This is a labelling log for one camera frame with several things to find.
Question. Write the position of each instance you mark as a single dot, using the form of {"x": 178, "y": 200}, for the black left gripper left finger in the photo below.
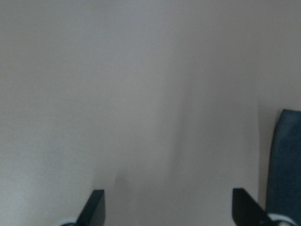
{"x": 93, "y": 213}

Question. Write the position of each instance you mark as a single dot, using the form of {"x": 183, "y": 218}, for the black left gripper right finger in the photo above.
{"x": 246, "y": 211}

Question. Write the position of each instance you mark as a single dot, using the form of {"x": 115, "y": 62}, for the black graphic t-shirt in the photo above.
{"x": 284, "y": 177}

